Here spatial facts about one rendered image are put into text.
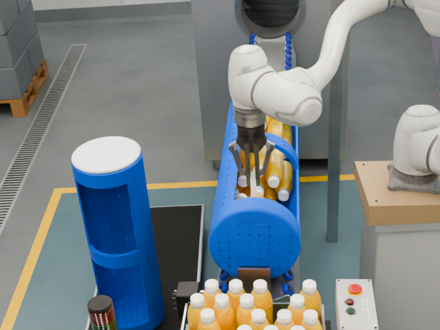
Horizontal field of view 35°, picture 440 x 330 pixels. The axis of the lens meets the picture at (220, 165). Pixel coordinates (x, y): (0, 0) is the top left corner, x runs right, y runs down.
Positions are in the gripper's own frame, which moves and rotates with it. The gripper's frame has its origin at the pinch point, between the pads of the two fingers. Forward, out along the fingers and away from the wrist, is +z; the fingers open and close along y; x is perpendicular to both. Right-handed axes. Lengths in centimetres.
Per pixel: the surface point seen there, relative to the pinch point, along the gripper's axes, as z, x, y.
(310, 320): 26.5, -26.1, 15.5
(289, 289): 38.2, -1.0, 9.5
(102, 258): 76, 58, -69
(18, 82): 108, 304, -195
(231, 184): 14.1, 21.6, -8.6
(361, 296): 25.3, -17.7, 29.5
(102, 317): 12, -41, -36
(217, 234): 21.4, 4.7, -12.2
